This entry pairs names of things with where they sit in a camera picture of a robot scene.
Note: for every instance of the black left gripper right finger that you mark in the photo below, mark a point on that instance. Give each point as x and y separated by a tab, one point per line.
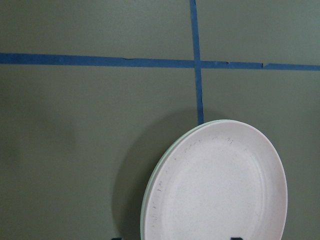
236	238

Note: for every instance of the pink plate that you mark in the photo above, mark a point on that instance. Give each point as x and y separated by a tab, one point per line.
222	180

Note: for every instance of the cream plate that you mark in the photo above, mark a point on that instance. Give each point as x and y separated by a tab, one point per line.
178	200

